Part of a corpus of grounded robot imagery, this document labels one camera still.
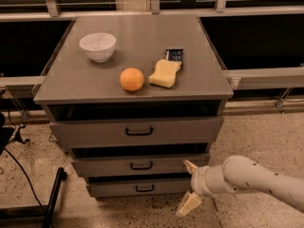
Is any dark blue snack packet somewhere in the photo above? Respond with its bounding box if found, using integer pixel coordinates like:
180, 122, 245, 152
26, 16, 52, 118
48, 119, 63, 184
165, 48, 183, 66

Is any black stand leg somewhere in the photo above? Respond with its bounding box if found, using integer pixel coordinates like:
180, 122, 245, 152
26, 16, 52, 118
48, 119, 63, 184
0, 167, 67, 228

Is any metal window railing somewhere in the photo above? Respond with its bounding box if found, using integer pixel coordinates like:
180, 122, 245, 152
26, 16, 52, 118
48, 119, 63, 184
0, 0, 304, 105

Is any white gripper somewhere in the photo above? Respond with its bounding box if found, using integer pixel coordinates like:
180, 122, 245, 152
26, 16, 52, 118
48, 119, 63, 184
176, 160, 213, 217

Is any orange ball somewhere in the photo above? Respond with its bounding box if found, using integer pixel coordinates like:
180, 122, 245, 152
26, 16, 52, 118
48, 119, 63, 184
120, 67, 144, 91

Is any black cable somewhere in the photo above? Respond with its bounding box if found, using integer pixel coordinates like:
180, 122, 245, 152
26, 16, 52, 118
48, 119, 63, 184
0, 144, 55, 228

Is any grey drawer cabinet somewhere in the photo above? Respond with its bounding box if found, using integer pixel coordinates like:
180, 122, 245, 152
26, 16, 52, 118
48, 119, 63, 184
34, 15, 233, 185

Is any grey top drawer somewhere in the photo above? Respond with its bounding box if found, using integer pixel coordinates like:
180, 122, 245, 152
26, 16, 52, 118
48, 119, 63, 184
50, 116, 223, 149

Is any white ceramic bowl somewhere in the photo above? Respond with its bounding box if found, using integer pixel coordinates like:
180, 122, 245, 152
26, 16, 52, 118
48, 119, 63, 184
79, 32, 116, 63

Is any grey bottom drawer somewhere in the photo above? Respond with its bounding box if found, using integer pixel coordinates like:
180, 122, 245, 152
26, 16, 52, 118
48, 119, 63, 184
86, 177, 191, 199

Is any yellow sponge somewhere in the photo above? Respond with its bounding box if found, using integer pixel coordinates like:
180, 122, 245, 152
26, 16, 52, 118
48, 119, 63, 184
148, 59, 181, 88

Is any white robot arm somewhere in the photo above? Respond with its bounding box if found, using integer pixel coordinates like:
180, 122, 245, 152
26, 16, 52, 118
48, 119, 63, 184
176, 155, 304, 217

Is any grey drawer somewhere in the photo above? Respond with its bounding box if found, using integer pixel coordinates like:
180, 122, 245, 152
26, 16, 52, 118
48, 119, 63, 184
72, 153, 210, 178
86, 177, 191, 199
50, 116, 223, 149

